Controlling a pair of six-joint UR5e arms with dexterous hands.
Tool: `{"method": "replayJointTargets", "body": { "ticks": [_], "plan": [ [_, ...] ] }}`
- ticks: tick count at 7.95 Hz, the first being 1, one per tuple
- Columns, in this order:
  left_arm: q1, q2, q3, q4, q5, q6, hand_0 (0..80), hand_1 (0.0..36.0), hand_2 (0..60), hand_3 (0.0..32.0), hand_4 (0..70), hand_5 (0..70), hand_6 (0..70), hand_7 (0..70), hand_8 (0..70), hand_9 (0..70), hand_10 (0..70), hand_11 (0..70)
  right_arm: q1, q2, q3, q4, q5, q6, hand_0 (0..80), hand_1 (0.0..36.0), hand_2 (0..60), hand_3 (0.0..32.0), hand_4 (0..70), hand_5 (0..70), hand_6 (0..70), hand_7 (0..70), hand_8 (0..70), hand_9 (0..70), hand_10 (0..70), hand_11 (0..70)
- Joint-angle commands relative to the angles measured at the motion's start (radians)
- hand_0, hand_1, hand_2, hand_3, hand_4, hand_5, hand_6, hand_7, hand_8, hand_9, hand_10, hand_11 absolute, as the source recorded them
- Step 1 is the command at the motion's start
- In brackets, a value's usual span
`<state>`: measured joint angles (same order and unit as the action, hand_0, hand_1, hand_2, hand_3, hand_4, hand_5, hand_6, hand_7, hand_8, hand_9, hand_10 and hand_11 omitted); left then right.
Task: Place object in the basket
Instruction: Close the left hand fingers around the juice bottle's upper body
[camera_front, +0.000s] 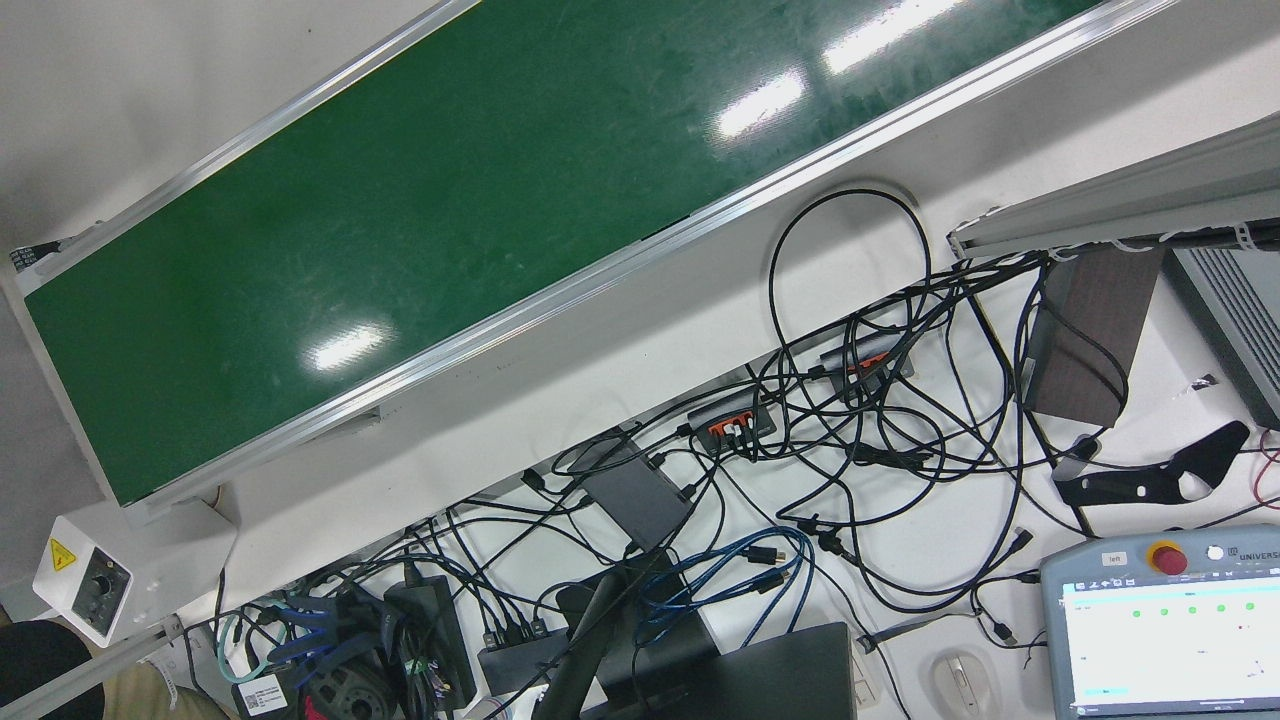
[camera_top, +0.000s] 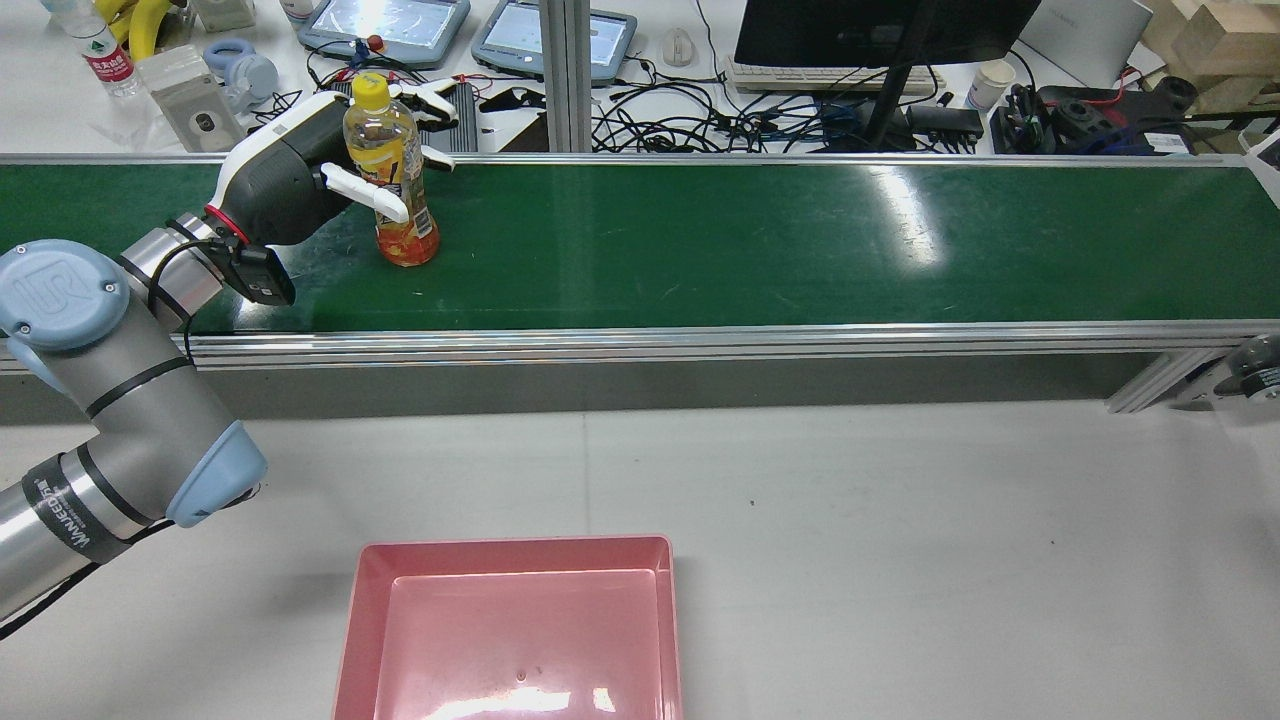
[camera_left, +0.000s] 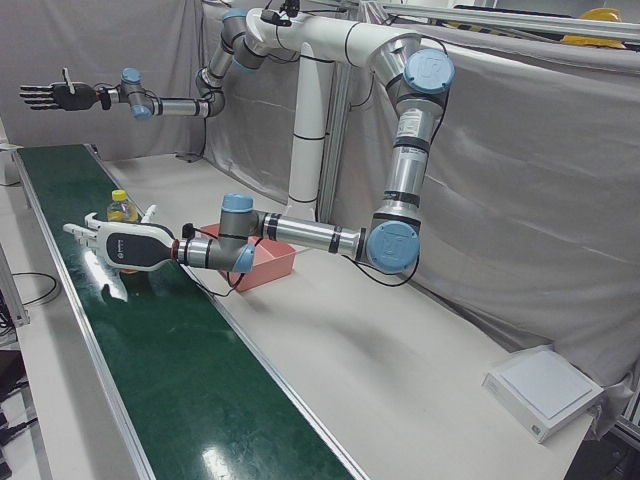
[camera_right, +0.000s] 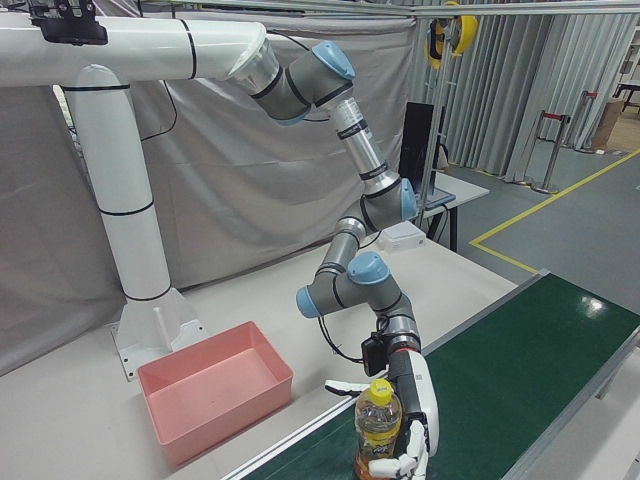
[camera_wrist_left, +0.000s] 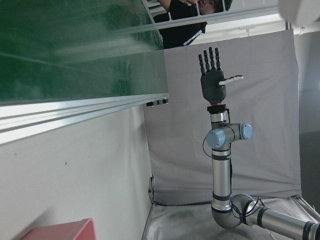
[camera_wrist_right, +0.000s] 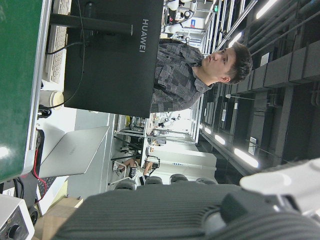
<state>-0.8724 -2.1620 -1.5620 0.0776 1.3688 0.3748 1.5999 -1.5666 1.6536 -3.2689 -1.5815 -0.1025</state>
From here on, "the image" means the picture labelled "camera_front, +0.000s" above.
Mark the black hub with orange ports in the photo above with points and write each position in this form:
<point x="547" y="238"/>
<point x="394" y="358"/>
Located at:
<point x="865" y="352"/>
<point x="735" y="412"/>

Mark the dark grey flat box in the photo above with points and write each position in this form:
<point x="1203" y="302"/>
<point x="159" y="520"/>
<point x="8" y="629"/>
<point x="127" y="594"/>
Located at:
<point x="640" y="495"/>

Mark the green conveyor belt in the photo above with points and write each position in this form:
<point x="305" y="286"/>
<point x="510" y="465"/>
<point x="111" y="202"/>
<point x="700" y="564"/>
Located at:
<point x="400" y="250"/>

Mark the black multiport hub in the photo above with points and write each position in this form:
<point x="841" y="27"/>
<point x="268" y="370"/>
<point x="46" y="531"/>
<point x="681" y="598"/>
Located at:
<point x="520" y="665"/>

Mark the black power adapter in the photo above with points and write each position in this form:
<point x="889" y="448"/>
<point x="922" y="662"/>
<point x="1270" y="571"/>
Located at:
<point x="430" y="640"/>

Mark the white power strip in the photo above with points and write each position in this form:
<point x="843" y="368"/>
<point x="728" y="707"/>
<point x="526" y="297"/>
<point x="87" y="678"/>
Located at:
<point x="865" y="685"/>

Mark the white computer mouse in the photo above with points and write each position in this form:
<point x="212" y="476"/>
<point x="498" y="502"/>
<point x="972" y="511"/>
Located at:
<point x="960" y="685"/>

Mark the dark brown box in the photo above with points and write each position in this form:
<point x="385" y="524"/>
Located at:
<point x="1100" y="300"/>

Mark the white QR code label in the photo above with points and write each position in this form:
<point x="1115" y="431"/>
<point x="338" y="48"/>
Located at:
<point x="264" y="694"/>

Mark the white conveyor control box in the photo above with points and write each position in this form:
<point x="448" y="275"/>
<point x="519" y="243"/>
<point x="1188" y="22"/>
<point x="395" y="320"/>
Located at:
<point x="150" y="560"/>

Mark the grey robot teach pendant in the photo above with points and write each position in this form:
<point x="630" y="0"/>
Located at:
<point x="1160" y="650"/>

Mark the grey vented computer case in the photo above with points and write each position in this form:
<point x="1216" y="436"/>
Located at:
<point x="1240" y="320"/>

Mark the person in black shirt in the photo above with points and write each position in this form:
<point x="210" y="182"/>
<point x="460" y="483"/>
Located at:
<point x="40" y="665"/>

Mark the black flat curved bracket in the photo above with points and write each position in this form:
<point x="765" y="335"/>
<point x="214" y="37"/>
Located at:
<point x="1120" y="488"/>

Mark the aluminium cell frame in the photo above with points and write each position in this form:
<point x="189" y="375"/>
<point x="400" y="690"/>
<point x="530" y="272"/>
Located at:
<point x="1120" y="200"/>

